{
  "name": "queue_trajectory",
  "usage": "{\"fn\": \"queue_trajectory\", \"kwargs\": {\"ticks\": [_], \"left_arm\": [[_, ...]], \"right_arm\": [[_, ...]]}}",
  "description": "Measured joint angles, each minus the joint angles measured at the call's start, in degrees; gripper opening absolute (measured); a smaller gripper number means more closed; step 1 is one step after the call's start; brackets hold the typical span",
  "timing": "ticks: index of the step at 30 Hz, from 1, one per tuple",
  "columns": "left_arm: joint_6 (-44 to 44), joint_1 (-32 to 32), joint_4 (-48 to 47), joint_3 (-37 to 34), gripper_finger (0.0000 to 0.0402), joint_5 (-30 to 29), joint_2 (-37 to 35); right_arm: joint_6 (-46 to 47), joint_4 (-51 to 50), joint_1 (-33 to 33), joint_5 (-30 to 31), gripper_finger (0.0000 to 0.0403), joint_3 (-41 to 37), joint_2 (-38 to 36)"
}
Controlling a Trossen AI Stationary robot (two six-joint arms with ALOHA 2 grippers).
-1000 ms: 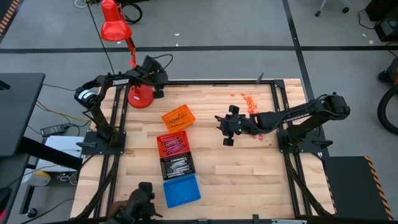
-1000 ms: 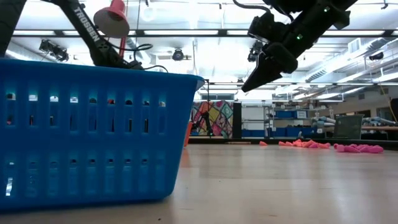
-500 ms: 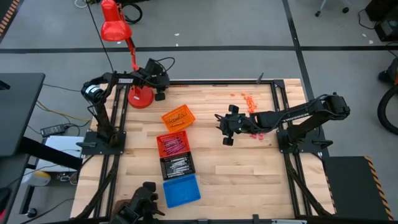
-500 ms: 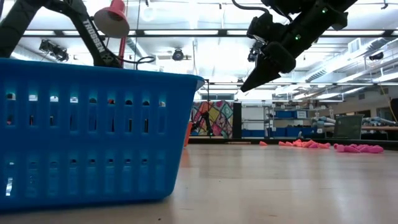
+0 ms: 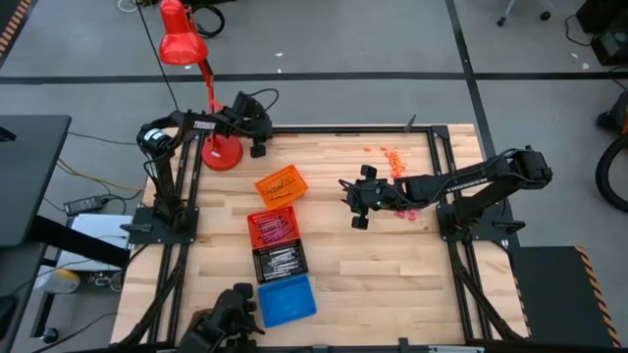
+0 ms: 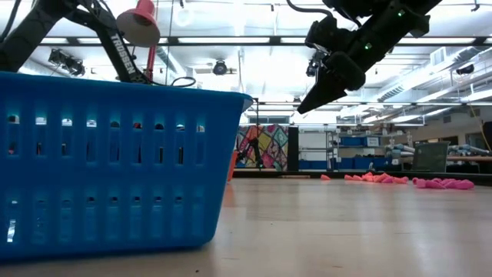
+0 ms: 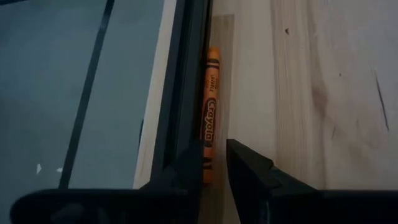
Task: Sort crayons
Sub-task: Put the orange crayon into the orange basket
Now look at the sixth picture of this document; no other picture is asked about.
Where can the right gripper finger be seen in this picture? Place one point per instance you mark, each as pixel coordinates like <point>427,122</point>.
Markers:
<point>317,90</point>
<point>326,98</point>

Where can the orange plastic basket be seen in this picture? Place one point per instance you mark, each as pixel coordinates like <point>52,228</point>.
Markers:
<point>232,165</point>

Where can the blue plastic basket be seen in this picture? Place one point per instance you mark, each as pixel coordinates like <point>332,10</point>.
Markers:
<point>115,100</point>

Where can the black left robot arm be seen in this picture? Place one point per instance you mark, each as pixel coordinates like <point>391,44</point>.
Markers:
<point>123,57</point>

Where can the shelf with blue bins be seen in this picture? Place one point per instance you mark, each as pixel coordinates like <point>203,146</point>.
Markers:
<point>357,141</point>

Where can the black upright panel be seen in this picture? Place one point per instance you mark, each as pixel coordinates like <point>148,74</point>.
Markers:
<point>293,148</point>

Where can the colourful patchwork hanging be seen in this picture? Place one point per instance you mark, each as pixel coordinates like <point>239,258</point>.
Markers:
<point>273,146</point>

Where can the small black background robot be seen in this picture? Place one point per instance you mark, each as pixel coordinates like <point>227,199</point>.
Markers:
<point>250,154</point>

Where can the pink foam earplug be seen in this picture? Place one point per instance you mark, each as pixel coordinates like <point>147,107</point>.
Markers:
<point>464,185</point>
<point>435,185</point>
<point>450,186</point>
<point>419,183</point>
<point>437,179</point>
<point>448,181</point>

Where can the red desk lamp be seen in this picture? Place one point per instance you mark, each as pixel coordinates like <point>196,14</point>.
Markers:
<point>146,7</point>

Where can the black overhead rig device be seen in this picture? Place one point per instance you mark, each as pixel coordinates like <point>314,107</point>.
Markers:
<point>67,63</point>

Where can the black hanging camera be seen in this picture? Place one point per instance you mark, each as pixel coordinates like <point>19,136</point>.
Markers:
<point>310,71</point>

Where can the black ceiling camera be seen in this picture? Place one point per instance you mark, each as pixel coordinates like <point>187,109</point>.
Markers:
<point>220,67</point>

